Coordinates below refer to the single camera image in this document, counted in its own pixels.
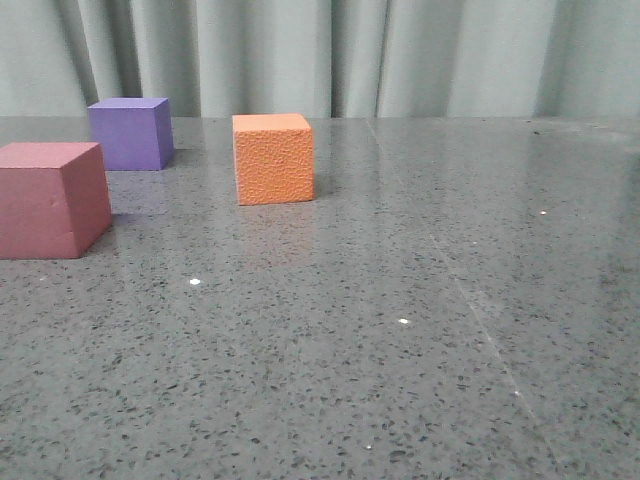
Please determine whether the orange foam block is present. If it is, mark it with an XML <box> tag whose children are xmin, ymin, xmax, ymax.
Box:
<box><xmin>232</xmin><ymin>113</ymin><xmax>314</xmax><ymax>206</ymax></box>

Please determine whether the purple foam cube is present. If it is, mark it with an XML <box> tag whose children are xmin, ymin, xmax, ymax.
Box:
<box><xmin>87</xmin><ymin>97</ymin><xmax>174</xmax><ymax>171</ymax></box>

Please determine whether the pink foam cube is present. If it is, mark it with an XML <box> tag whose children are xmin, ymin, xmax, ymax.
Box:
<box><xmin>1</xmin><ymin>142</ymin><xmax>112</xmax><ymax>259</ymax></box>

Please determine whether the pale green curtain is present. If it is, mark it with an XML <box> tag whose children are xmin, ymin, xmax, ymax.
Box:
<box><xmin>1</xmin><ymin>1</ymin><xmax>639</xmax><ymax>117</ymax></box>

